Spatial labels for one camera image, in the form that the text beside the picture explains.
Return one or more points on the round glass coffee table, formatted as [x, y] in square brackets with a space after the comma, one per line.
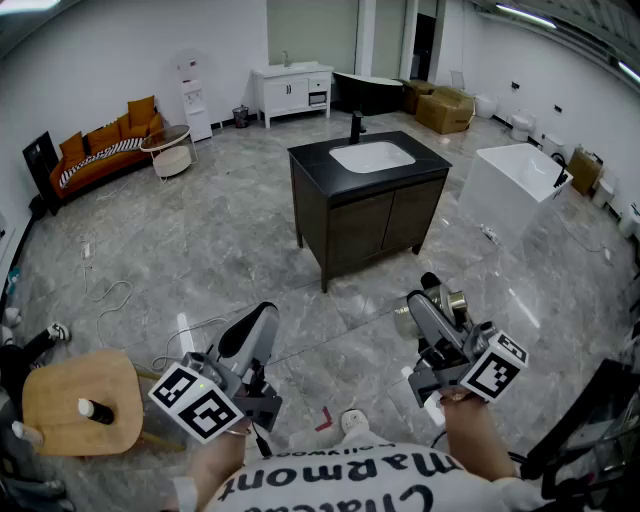
[165, 134]

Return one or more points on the black leaning panel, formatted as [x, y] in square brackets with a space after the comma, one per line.
[39, 160]

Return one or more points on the large cardboard box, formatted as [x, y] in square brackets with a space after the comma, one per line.
[445, 111]

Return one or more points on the white power strip near bathtub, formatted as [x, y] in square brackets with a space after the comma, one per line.
[490, 234]

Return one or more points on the white printed shirt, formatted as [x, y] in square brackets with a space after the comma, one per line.
[350, 485]

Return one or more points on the small cardboard box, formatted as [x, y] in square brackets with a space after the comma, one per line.
[415, 95]

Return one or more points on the person's white shoe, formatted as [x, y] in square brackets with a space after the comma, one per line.
[355, 421]

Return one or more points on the person's right forearm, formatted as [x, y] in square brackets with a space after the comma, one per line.
[475, 440]

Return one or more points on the white sink basin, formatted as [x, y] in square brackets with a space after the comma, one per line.
[372, 156]

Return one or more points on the white freestanding bathtub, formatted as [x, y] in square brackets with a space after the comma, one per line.
[505, 200]

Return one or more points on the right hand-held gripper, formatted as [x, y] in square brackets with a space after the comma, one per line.
[492, 370]

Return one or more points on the wooden stool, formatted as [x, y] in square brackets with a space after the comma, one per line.
[65, 385]

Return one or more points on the dark wooden vanity cabinet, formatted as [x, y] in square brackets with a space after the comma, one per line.
[360, 230]

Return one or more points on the ceiling strip light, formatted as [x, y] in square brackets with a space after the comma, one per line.
[525, 15]

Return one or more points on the chrome faucet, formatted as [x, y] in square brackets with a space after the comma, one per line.
[286, 59]

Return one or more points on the tall cardboard box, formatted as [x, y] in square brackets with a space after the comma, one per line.
[584, 172]

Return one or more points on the white water dispenser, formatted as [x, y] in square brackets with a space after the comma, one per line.
[196, 105]

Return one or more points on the black mesh trash bin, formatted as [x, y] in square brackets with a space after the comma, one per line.
[240, 117]

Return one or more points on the person's left forearm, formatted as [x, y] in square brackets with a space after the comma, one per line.
[215, 465]

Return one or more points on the black bathtub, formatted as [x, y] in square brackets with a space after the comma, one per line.
[367, 95]

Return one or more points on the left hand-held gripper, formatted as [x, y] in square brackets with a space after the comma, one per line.
[200, 410]

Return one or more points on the white toilet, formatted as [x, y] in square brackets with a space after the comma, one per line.
[485, 106]
[522, 126]

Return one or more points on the white vanity cabinet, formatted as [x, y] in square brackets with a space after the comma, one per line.
[287, 92]

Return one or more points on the black metal rack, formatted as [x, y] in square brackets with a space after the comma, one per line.
[600, 425]

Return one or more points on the small white power strip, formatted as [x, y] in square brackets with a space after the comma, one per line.
[86, 250]

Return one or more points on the orange sofa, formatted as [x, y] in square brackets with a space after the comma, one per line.
[107, 135]

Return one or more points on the black bathtub faucet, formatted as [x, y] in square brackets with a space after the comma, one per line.
[561, 175]

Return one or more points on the clear glass jar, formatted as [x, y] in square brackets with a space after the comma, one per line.
[454, 301]

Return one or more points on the white round ottoman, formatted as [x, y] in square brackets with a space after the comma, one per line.
[171, 161]

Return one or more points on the striped black white blanket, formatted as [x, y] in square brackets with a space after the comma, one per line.
[95, 160]

